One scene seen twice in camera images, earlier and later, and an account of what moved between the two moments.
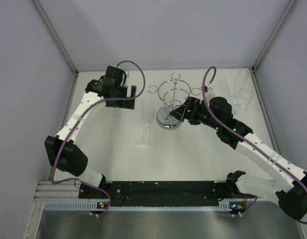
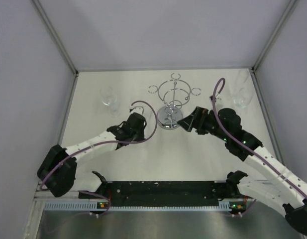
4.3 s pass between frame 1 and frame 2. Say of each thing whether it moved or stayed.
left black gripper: moved
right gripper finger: moved
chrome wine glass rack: stayed
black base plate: stayed
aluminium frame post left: stayed
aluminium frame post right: stayed
